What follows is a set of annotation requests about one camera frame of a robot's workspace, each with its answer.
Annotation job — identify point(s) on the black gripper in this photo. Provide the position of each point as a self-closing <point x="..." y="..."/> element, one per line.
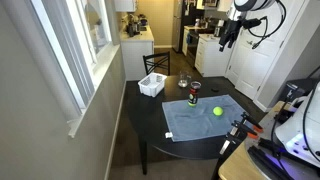
<point x="230" y="34"/>

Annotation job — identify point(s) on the green tennis ball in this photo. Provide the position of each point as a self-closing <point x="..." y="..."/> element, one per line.
<point x="218" y="111"/>

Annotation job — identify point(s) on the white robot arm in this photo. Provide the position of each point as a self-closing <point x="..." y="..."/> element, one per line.
<point x="237" y="19"/>

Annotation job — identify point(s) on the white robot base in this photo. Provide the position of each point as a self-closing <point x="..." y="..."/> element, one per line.
<point x="300" y="134"/>

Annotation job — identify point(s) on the black tennis ball can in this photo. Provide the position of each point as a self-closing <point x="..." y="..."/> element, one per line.
<point x="193" y="93"/>

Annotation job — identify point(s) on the white cabinet beside stove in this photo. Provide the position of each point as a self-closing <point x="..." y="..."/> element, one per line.
<point x="210" y="61"/>

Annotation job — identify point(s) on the black stove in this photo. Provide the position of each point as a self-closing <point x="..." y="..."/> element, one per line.
<point x="192" y="43"/>

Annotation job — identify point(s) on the white panel door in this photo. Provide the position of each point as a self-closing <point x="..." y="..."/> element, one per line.
<point x="248" y="67"/>

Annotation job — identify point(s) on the clear glass pitcher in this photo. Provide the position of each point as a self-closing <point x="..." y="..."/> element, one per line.
<point x="184" y="79"/>

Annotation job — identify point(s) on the stainless steel refrigerator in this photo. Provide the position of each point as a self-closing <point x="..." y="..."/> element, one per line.
<point x="185" y="13"/>

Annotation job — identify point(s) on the black wooden chair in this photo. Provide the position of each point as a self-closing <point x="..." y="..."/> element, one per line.
<point x="159" y="60"/>

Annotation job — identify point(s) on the blue towel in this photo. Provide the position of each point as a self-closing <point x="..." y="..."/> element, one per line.
<point x="188" y="123"/>

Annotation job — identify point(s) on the black box on right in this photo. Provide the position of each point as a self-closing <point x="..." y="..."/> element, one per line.
<point x="300" y="87"/>

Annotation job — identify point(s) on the white plastic basket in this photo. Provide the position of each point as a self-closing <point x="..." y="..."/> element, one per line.
<point x="152" y="84"/>

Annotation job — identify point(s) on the orange black bar clamp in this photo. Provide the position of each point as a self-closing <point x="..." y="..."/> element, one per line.
<point x="236" y="136"/>

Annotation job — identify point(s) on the white kitchen counter cabinet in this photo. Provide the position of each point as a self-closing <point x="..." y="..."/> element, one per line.
<point x="133" y="50"/>

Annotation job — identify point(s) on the black coffee maker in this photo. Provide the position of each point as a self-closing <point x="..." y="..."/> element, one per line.
<point x="133" y="26"/>

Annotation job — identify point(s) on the round dark dining table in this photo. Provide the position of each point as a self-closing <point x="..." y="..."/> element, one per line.
<point x="148" y="120"/>

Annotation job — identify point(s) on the small white tag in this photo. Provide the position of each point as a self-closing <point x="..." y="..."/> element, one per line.
<point x="168" y="135"/>

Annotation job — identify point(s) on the light wooden side table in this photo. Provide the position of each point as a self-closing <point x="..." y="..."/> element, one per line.
<point x="240" y="166"/>

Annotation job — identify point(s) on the window with white frame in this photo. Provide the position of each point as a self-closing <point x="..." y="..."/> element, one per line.
<point x="79" y="35"/>

